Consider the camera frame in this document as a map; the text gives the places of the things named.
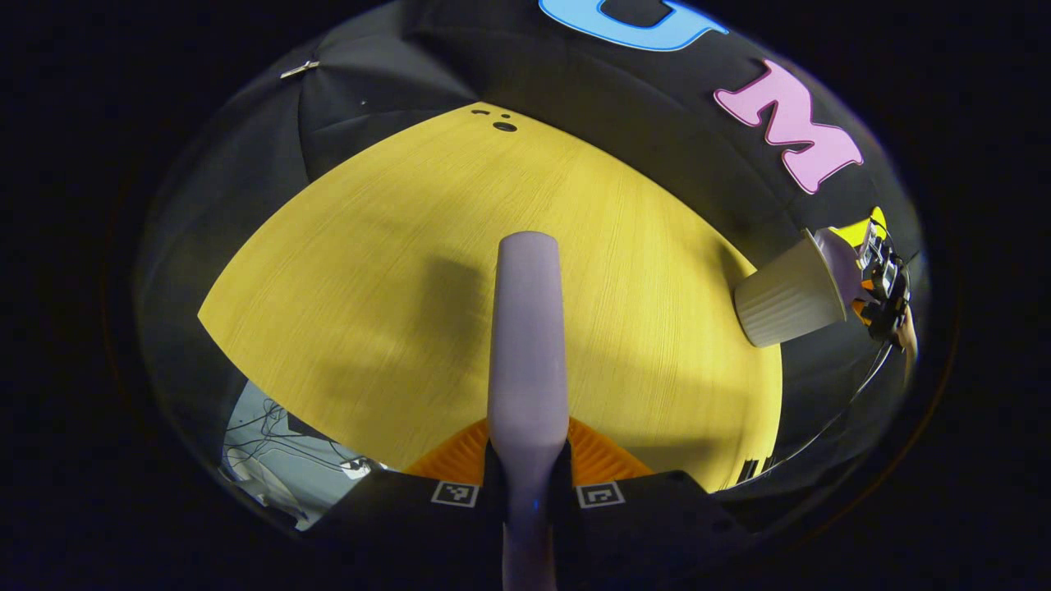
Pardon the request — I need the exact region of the black backdrop cloth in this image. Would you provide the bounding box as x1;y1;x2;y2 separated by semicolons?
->
135;0;929;530

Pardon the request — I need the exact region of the tangle of black cables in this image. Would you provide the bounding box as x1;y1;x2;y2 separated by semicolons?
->
222;382;387;526

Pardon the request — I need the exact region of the yellow wooden desktop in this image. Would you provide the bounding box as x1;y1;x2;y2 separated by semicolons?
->
197;103;783;493

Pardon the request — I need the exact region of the pink dustpan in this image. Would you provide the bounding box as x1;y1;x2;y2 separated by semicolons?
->
813;227;873;306

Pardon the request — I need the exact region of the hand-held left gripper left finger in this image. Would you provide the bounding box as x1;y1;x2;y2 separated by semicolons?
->
316;417;506;569

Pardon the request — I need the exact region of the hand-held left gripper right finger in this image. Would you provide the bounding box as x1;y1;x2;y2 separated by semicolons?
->
552;416;750;563

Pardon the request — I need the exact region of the white ribbed garbage bin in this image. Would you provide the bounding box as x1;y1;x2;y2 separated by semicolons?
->
733;228;848;348

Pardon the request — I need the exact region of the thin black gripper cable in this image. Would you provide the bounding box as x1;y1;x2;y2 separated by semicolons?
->
764;341;897;481

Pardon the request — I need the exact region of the small pink broom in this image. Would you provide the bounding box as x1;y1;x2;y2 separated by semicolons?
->
488;231;571;591

